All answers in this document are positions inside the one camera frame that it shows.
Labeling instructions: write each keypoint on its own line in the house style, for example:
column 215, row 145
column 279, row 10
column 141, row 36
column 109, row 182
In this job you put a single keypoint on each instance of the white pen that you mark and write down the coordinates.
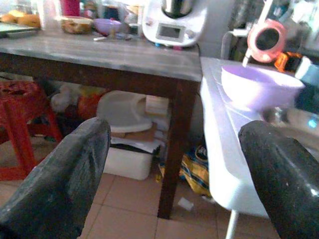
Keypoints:
column 99, row 38

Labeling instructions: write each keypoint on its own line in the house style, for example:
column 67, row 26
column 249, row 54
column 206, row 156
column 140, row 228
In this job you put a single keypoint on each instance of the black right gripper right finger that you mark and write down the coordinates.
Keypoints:
column 286, row 181

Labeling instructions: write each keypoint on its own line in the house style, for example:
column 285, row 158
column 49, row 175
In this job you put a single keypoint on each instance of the pink round mirror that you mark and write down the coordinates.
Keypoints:
column 256, row 53

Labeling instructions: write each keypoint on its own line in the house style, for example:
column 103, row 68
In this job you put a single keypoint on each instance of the magenta cup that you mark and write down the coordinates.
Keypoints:
column 69, row 7

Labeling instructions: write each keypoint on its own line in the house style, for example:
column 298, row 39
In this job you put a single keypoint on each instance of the yellow plastic bag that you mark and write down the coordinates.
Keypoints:
column 194, row 174

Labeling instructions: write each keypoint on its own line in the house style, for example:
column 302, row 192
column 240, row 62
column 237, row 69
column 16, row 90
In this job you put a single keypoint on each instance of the white paper scrap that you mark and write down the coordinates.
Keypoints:
column 185, row 203

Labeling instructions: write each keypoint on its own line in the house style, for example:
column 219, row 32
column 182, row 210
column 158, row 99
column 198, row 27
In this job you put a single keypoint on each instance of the white plastic tub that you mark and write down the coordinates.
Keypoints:
column 122, row 112

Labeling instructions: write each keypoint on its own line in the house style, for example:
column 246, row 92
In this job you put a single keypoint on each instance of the white charger plug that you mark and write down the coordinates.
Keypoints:
column 241, row 32

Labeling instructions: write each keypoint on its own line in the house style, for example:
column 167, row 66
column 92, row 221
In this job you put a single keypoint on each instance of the clear plastic container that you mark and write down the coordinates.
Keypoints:
column 48, row 15

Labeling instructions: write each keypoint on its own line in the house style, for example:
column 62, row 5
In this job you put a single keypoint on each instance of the purple plastic bowl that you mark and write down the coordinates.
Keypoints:
column 107, row 26
column 259, row 89

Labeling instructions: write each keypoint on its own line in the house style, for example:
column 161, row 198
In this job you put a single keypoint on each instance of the white folding table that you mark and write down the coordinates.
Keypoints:
column 224, row 139

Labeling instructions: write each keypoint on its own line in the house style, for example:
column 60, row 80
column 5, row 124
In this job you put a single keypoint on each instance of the orange black tool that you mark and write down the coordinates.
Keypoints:
column 284, row 61

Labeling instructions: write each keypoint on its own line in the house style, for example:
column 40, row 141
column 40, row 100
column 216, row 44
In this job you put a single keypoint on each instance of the red plastic stool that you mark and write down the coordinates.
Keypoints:
column 17, row 104

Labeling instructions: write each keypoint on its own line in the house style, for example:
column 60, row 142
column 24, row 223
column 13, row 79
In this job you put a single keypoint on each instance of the grey metal tray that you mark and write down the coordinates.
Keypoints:
column 17, row 31

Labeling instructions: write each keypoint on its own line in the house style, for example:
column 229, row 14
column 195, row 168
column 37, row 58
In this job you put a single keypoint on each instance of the white kitchen machine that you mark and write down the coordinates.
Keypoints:
column 172, row 30

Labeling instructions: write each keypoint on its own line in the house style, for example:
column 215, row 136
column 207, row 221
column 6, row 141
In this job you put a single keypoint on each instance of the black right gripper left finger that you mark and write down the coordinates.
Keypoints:
column 54, row 184

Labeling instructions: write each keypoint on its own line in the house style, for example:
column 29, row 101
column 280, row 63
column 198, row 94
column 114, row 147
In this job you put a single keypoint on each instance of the dark wooden table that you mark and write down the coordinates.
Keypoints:
column 94, row 57

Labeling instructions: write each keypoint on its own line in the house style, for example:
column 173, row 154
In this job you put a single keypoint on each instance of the orange fruit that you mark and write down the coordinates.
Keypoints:
column 8, row 18
column 30, row 20

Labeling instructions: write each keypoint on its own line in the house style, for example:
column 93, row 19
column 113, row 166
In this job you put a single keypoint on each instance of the orange plastic bag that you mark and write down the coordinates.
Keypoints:
column 89, row 104

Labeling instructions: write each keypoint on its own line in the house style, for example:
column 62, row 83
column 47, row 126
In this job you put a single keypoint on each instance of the white storage box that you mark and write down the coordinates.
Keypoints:
column 129, row 161

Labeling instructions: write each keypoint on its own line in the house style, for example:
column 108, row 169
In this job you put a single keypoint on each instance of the white plastic bag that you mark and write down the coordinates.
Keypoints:
column 63, row 98

